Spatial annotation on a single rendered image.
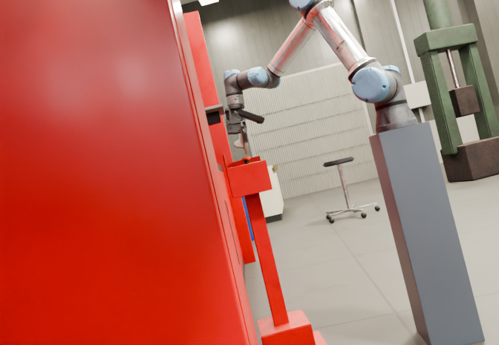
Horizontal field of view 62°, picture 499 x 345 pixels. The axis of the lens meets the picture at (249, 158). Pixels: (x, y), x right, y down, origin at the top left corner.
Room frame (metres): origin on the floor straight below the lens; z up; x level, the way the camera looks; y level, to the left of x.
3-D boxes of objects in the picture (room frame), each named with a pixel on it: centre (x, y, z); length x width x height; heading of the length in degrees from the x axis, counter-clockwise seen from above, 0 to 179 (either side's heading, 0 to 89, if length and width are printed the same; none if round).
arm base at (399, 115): (1.56, -0.56, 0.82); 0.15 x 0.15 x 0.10
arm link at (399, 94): (1.55, -0.56, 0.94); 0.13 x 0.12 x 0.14; 144
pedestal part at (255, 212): (1.74, 0.03, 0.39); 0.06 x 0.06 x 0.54; 4
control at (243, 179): (1.74, 0.03, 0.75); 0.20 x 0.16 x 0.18; 4
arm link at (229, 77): (1.79, -0.01, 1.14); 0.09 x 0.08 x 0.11; 54
